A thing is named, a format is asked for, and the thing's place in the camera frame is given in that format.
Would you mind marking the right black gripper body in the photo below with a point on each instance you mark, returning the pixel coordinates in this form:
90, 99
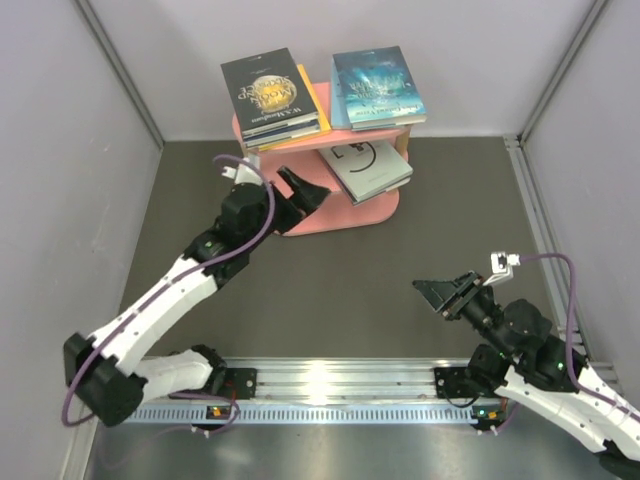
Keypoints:
471, 303

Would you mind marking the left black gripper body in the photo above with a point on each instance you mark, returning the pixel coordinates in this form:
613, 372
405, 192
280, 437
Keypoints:
287, 213

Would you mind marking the grey white book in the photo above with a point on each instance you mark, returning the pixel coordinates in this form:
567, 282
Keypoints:
365, 167

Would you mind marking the navy blue book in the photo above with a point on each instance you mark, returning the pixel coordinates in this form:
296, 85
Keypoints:
282, 134

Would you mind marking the yellow book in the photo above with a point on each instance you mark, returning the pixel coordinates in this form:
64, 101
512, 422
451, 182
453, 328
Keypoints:
323, 128

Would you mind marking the light blue cat book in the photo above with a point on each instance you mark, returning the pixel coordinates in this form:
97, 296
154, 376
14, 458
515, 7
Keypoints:
338, 114

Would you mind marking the purple Robinson Crusoe book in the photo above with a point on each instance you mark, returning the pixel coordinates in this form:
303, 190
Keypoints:
388, 189

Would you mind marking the black moon cover book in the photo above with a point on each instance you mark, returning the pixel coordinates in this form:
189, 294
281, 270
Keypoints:
267, 92

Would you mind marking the teal ocean cover book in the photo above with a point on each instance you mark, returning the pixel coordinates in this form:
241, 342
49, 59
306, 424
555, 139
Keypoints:
377, 89

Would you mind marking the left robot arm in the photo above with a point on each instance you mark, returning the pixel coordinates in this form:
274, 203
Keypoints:
108, 370

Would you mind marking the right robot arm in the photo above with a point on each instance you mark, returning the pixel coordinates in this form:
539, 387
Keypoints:
522, 360

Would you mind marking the pink three-tier shelf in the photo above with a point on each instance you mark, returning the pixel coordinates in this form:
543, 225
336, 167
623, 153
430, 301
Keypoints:
337, 211

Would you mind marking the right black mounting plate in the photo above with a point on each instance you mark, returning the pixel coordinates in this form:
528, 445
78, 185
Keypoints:
451, 383

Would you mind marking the black mounting plate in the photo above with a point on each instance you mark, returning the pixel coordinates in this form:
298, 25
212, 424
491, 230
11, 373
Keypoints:
451, 383
239, 383

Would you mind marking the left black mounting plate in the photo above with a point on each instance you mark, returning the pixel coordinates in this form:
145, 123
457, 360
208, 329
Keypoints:
239, 383

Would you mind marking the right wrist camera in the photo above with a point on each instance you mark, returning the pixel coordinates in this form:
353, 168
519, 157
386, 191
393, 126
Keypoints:
502, 267

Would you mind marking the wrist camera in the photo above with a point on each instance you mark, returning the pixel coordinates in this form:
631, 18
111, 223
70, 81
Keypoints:
502, 267
241, 170

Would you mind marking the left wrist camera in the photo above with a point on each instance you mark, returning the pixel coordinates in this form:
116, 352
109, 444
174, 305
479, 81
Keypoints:
241, 170

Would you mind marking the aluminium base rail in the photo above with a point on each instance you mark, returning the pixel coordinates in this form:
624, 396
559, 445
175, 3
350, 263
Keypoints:
317, 391

